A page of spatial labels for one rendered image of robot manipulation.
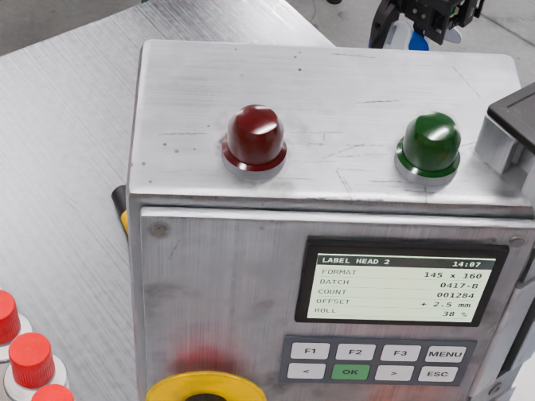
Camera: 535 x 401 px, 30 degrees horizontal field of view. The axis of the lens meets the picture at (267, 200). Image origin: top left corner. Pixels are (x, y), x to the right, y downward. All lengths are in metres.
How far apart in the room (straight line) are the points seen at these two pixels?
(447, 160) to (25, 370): 0.49
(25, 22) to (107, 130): 1.51
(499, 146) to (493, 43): 2.46
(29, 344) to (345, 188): 0.47
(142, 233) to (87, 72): 1.01
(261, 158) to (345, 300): 0.08
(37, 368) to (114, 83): 0.65
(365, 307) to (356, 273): 0.03
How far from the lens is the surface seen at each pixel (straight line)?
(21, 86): 1.39
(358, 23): 2.84
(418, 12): 1.09
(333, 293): 0.42
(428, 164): 0.40
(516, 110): 0.41
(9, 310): 0.84
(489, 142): 0.41
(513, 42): 2.89
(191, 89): 0.43
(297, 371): 0.48
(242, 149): 0.38
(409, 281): 0.42
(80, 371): 1.10
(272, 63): 0.44
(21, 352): 0.81
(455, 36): 1.17
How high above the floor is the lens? 1.77
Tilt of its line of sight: 49 degrees down
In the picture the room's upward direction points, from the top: 6 degrees clockwise
